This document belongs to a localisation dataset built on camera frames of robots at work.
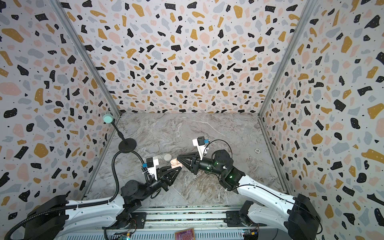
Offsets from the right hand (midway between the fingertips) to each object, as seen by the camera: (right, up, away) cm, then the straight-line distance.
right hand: (178, 158), depth 61 cm
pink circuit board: (+3, -37, +8) cm, 38 cm away
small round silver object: (+47, -3, +39) cm, 62 cm away
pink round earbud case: (-2, -3, +3) cm, 4 cm away
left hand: (+1, -4, +1) cm, 4 cm away
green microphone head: (-35, +17, +10) cm, 41 cm away
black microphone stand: (-40, +2, +39) cm, 56 cm away
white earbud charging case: (-13, -7, +35) cm, 38 cm away
